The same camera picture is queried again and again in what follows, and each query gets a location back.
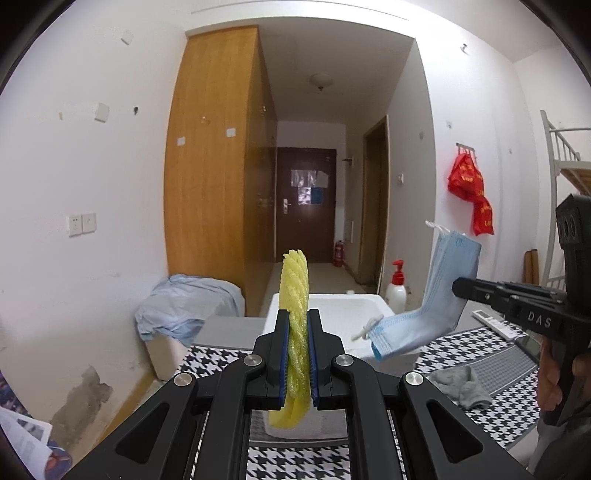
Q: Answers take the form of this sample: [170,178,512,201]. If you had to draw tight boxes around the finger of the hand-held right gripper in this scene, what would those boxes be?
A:
[496,281,568,303]
[451,277,514,319]

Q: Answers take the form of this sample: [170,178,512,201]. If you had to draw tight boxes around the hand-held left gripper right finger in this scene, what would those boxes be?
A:
[307,309,532,480]

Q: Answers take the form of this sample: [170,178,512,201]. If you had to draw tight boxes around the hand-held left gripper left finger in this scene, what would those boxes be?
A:
[62,309,290,480]

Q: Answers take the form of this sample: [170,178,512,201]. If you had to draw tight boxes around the blue face mask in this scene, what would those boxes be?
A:
[353,220,482,363]

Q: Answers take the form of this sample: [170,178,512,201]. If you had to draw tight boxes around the white foam box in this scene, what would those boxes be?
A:
[264,293,422,439]

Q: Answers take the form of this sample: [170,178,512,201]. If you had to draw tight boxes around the yellow foam net sleeve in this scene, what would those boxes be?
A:
[268,249,311,432]

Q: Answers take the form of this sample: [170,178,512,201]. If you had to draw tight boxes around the person's right forearm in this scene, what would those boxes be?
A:
[531,411,589,477]

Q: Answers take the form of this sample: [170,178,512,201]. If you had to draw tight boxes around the person's right hand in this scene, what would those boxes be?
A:
[536,344,591,416]

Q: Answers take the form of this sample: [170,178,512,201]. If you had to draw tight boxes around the white remote control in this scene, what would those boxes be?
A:
[472,309,520,342]

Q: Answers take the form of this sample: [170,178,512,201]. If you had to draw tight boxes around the houndstooth table mat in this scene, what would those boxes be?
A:
[175,325,542,480]

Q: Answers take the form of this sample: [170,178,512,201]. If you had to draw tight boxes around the black smartphone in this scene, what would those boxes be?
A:
[517,335,544,363]

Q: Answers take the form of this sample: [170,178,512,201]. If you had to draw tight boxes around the white metal bunk bed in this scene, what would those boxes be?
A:
[540,110,591,291]

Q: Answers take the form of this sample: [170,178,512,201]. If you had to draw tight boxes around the white lotion bottle red pump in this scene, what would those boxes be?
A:
[385,260,408,312]

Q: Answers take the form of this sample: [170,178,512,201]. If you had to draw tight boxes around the grey cloth rag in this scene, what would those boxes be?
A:
[427,364,492,411]

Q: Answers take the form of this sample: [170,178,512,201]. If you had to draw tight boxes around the light blue cloth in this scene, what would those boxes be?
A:
[135,274,245,347]

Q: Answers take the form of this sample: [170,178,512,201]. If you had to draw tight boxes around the red plastic bag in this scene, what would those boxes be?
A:
[447,152,495,236]

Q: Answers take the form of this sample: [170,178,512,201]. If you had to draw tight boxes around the beige storage box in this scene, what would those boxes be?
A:
[147,330,192,382]

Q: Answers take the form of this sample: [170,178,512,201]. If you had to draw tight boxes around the dark brown door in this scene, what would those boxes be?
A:
[276,148,338,265]

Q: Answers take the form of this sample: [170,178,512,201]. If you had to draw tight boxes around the white door notice papers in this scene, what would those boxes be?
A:
[291,168,329,205]

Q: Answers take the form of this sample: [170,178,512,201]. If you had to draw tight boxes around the wooden wardrobe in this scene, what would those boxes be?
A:
[164,25,278,317]

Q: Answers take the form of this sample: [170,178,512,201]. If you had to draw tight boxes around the open booklet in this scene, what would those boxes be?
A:
[0,406,54,462]

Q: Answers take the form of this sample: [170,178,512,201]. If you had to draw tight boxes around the wooden side door frame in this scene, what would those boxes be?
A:
[362,115,389,287]

